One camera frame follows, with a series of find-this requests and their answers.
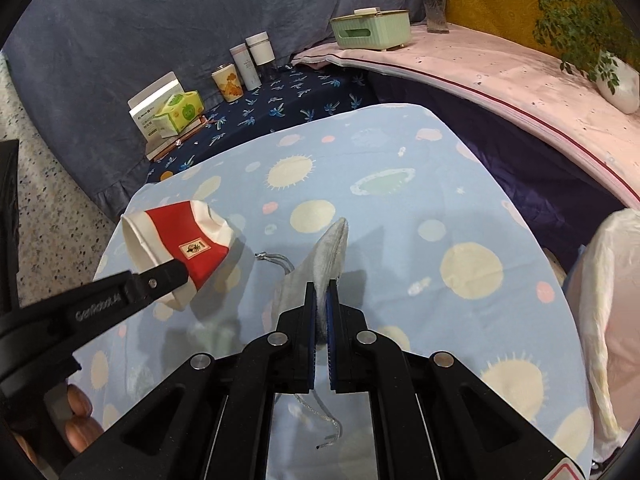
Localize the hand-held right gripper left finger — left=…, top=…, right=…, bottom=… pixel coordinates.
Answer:
left=59, top=282, right=318, bottom=480

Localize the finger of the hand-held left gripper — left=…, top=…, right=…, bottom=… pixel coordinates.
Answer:
left=131, top=257, right=192, bottom=307

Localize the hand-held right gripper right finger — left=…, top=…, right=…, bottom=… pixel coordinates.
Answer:
left=325, top=280, right=593, bottom=480

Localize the red white paper cup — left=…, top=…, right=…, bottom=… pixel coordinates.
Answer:
left=120, top=200, right=236, bottom=312

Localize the grey face mask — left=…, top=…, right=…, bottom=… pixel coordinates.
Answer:
left=255, top=217, right=352, bottom=449

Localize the white plastic bag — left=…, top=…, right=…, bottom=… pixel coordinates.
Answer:
left=564, top=207, right=640, bottom=462

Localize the person's left hand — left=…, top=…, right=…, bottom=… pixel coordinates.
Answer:
left=12, top=384, right=107, bottom=467

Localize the green tissue pack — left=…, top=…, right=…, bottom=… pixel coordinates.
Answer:
left=152, top=89, right=206, bottom=139

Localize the white cardboard box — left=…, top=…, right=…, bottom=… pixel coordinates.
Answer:
left=127, top=72, right=182, bottom=142

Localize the light blue printed tablecloth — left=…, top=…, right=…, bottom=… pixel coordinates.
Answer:
left=72, top=102, right=597, bottom=480

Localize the orange print cup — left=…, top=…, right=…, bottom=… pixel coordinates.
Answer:
left=210, top=63, right=245, bottom=102

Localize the grey bottle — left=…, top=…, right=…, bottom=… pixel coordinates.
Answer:
left=229, top=43, right=262, bottom=92

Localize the dark blue printed cloth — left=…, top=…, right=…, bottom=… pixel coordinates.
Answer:
left=144, top=64, right=382, bottom=187

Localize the white jar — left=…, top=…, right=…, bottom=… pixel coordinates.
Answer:
left=244, top=32, right=277, bottom=81

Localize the dark navy cloth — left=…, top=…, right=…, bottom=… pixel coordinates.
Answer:
left=369, top=71, right=628, bottom=273

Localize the blue backdrop cloth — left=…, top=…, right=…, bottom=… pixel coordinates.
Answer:
left=2, top=0, right=432, bottom=213

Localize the pink shelf cloth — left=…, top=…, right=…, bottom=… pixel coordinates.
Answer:
left=291, top=21, right=640, bottom=212

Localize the green tissue box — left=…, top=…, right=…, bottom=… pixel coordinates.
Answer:
left=329, top=7, right=414, bottom=52

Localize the glass vase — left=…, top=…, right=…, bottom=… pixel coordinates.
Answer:
left=423, top=0, right=449, bottom=34

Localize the yellow backdrop cloth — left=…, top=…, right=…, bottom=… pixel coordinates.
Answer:
left=444, top=0, right=640, bottom=77

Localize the white plant pot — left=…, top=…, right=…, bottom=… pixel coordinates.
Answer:
left=594, top=51, right=640, bottom=114

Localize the green leafy plant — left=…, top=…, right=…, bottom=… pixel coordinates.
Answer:
left=484, top=0, right=623, bottom=97

